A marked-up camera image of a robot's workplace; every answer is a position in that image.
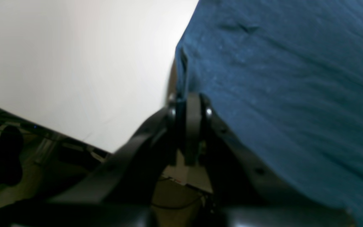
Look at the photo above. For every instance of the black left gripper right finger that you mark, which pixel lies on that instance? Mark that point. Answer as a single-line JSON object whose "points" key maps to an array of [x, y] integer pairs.
{"points": [[246, 192]]}

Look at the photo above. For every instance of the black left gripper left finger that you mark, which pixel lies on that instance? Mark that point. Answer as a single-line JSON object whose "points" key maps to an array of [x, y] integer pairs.
{"points": [[118, 193]]}

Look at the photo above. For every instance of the dark blue T-shirt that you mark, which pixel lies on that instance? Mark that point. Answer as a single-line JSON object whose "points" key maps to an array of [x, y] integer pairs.
{"points": [[287, 78]]}

